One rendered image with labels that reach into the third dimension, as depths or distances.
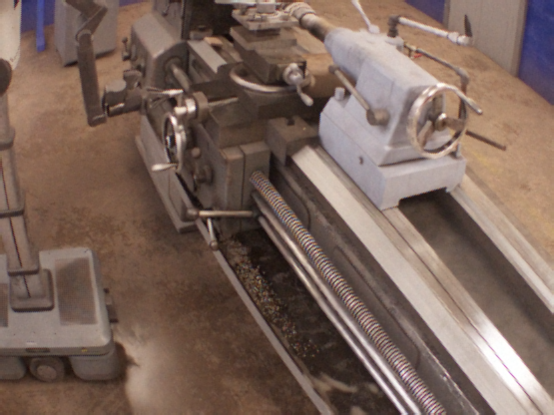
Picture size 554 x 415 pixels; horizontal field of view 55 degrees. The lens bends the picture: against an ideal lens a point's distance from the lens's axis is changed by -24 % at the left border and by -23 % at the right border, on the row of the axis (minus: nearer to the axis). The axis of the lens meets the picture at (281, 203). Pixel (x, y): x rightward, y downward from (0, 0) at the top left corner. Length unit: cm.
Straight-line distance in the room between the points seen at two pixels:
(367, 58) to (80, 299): 126
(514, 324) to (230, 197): 97
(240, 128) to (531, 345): 110
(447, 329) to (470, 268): 39
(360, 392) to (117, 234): 150
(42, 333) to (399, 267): 123
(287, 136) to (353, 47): 33
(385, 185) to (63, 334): 116
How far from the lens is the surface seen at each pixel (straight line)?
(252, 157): 193
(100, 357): 216
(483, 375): 135
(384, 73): 170
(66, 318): 218
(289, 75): 190
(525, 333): 166
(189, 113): 197
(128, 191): 315
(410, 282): 151
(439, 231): 187
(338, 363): 188
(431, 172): 174
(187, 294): 261
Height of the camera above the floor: 183
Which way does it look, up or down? 37 degrees down
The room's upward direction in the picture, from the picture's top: 6 degrees clockwise
